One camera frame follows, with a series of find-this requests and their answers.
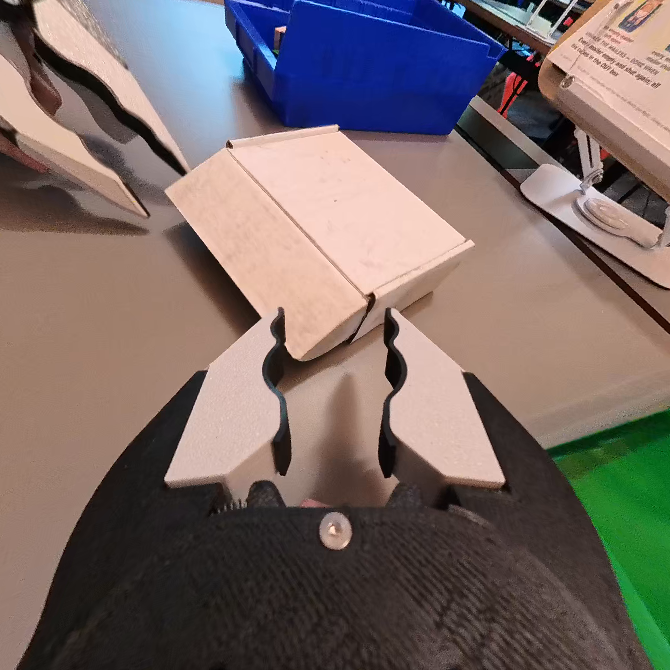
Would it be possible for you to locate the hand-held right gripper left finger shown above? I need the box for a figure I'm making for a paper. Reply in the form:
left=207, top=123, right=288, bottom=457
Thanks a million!
left=164, top=308, right=293, bottom=506

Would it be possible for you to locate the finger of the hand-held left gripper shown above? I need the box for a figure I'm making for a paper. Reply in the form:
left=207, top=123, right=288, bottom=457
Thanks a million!
left=0, top=55, right=151, bottom=218
left=31, top=0, right=190, bottom=176

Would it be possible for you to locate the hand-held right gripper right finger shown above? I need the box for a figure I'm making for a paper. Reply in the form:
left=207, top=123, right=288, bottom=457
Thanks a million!
left=378, top=308, right=507, bottom=506

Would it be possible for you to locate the green plastic bin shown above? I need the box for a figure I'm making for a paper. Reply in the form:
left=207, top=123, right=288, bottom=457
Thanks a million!
left=547, top=408, right=670, bottom=670

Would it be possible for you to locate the white cardboard mailer box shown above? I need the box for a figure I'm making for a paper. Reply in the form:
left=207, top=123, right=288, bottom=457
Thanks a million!
left=165, top=125, right=475, bottom=362

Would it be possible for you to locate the blue plastic bin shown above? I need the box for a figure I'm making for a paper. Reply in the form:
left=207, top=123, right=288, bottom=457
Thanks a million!
left=224, top=0, right=507, bottom=136

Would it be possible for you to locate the red object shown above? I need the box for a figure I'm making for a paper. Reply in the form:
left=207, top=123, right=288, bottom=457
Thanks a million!
left=497, top=70, right=530, bottom=117

